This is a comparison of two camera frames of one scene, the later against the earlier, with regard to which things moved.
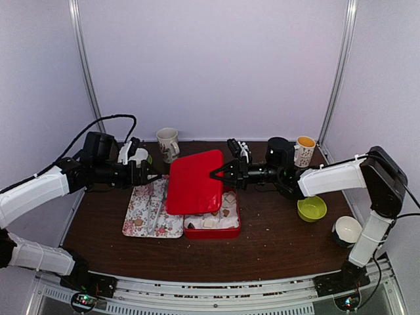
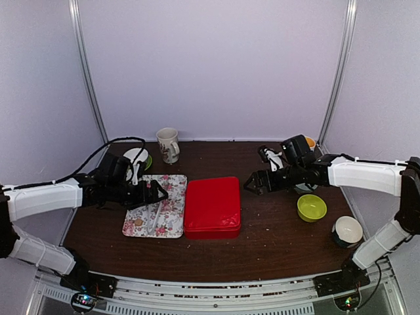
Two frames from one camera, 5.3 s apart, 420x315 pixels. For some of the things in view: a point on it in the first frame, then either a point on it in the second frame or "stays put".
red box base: [220, 233] stays put
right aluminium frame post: [350, 23] stays put
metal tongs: [150, 231] stays put
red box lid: [191, 189] to [212, 203]
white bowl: [141, 154] stays put
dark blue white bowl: [346, 231] stays put
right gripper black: [239, 173] to [268, 182]
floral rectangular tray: [147, 216] stays put
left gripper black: [132, 180] to [143, 199]
